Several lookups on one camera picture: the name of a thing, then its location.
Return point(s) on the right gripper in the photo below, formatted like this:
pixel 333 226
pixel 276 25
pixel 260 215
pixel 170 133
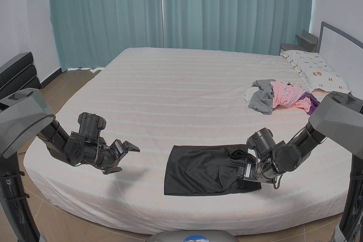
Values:
pixel 261 174

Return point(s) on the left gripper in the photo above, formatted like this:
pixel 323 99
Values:
pixel 110 155

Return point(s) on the black T-shirt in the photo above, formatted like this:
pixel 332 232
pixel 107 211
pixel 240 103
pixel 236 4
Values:
pixel 195 170

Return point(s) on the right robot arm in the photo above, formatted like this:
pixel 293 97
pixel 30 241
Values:
pixel 334 116

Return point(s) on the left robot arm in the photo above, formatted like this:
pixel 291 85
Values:
pixel 25 113

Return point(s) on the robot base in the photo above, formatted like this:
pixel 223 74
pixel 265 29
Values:
pixel 190 236

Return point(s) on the bed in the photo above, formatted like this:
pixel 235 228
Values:
pixel 170 93

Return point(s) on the grey garment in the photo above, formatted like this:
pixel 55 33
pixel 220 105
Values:
pixel 262 100

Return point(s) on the white garment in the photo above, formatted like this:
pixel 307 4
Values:
pixel 249 94

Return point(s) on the pink garment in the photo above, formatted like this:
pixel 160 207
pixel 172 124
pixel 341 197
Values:
pixel 286 94

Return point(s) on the purple garment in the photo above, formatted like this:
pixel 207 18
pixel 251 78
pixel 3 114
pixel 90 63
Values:
pixel 310 104

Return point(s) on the white printed pillow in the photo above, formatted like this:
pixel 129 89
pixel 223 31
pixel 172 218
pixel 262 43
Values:
pixel 314 69

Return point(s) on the black chest of drawers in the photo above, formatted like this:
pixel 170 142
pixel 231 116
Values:
pixel 19 73

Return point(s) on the grey bedside table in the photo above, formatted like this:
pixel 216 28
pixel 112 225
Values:
pixel 300 41

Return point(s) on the blue-green curtain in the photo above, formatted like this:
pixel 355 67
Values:
pixel 238 2
pixel 107 8

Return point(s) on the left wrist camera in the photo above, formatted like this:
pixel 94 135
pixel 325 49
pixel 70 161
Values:
pixel 101 123

